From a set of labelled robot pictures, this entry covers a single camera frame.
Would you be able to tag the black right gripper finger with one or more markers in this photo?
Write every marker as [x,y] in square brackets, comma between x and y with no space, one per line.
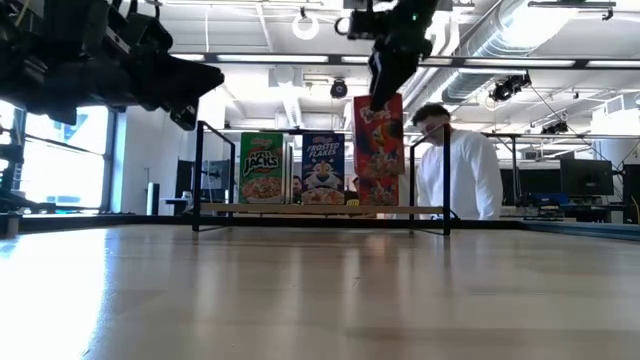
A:
[390,75]

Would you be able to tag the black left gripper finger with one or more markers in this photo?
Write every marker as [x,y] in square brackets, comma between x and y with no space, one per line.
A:
[170,82]
[185,117]

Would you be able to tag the blue Frosted Flakes cereal box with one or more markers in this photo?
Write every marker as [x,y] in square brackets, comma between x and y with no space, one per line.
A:
[323,170]

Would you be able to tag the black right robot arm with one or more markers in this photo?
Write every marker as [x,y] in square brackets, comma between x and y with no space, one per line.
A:
[415,10]

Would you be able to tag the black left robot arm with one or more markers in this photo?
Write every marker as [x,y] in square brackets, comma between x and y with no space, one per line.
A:
[30,75]

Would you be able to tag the white tower case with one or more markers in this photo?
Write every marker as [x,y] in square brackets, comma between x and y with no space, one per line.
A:
[153,199]

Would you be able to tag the black ceiling spotlight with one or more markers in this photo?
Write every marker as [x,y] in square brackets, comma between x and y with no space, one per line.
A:
[507,87]
[555,128]

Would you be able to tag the person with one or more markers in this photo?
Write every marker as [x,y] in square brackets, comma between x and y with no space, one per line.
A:
[465,175]

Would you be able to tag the grey-blue metal table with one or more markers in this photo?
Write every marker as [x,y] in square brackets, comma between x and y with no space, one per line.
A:
[580,230]

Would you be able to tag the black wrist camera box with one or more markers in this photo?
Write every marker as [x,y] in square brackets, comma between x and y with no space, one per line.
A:
[362,25]

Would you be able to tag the black ceiling dome camera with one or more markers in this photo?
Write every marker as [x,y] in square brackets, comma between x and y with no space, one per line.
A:
[338,89]

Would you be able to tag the silver ceiling duct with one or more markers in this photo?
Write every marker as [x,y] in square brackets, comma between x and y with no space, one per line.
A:
[480,45]

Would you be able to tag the wooden shelf black metal frame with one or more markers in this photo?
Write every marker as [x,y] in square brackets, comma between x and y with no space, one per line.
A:
[300,209]

